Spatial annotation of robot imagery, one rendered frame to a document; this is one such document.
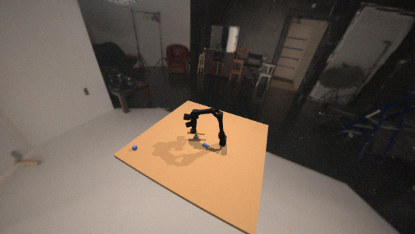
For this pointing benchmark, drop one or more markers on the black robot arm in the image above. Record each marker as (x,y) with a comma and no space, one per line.
(217,113)

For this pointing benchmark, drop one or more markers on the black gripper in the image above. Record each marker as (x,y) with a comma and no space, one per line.
(194,125)

